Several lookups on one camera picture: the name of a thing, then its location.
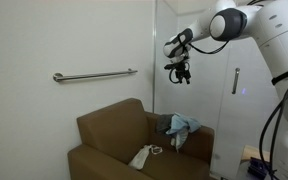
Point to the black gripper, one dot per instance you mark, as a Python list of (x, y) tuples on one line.
[(182, 72)]

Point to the glass shower door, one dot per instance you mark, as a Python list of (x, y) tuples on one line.
[(238, 118)]

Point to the brown leather sofa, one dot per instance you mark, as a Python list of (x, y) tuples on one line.
[(113, 135)]

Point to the dark blue object on stool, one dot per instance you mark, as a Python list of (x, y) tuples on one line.
[(257, 168)]

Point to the light blue cloth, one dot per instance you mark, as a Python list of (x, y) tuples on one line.
[(179, 121)]

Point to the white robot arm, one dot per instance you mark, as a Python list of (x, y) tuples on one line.
[(267, 24)]

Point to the chrome wall grab bar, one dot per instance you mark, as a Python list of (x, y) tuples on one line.
[(58, 77)]

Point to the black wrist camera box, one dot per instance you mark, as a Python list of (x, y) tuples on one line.
[(170, 66)]

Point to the grey towel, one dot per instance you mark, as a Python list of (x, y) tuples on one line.
[(163, 123)]

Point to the light blue patterned towel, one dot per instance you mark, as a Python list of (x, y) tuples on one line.
[(179, 138)]

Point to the chrome shower door handle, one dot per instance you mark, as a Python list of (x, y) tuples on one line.
[(235, 83)]

